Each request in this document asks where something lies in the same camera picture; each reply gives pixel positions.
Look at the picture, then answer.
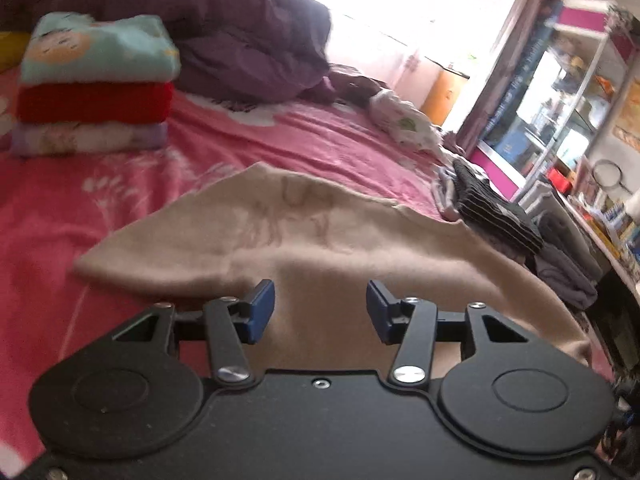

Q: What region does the beige knit sweater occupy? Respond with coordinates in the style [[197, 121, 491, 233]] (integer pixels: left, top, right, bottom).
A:
[[75, 164, 592, 372]]

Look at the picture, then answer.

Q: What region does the grey folded clothes stack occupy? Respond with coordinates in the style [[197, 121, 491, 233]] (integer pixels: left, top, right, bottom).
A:
[[533, 210, 603, 311]]

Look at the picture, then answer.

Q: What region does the dark striped folded garment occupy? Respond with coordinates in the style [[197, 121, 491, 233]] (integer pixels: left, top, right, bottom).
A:
[[452, 158, 544, 257]]

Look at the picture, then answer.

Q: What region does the floral light folded garment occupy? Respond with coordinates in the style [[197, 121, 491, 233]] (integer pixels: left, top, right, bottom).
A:
[[431, 167, 460, 222]]

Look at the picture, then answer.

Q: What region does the white printed crumpled garment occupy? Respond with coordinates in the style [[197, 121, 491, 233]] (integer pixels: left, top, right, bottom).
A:
[[368, 89, 442, 155]]

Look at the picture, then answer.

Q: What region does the pink floral bed blanket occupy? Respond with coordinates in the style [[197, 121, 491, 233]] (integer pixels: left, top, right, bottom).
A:
[[0, 64, 616, 476]]

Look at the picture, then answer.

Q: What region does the wooden desk with books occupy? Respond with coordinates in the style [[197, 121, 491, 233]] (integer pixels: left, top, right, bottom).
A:
[[562, 157, 639, 370]]

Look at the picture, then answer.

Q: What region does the lilac white folded garment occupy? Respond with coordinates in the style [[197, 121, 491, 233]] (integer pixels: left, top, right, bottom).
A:
[[10, 122, 168, 157]]

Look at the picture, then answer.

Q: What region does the glass door bookshelf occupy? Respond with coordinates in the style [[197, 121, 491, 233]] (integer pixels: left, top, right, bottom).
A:
[[469, 0, 637, 200]]

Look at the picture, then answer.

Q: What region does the red folded garment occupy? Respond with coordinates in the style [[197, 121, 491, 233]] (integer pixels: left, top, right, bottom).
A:
[[15, 82, 175, 125]]

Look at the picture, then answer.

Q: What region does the purple duvet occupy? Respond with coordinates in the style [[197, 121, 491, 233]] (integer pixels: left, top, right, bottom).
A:
[[0, 0, 352, 106]]

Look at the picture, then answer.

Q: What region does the teal cartoon folded garment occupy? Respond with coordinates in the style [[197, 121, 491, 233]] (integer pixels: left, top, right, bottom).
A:
[[21, 12, 181, 86]]

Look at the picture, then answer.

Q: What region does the pink patterned curtain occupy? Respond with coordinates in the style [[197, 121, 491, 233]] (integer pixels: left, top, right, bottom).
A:
[[454, 0, 555, 155]]

